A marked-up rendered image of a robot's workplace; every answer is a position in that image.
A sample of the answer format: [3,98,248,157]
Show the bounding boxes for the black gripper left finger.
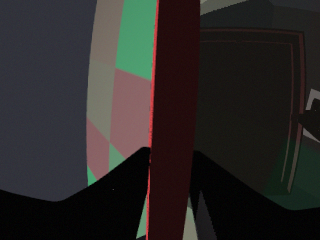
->
[0,147,151,240]

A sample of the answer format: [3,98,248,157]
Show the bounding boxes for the red panel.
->
[145,0,201,240]

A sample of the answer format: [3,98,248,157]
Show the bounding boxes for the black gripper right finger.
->
[189,151,320,240]

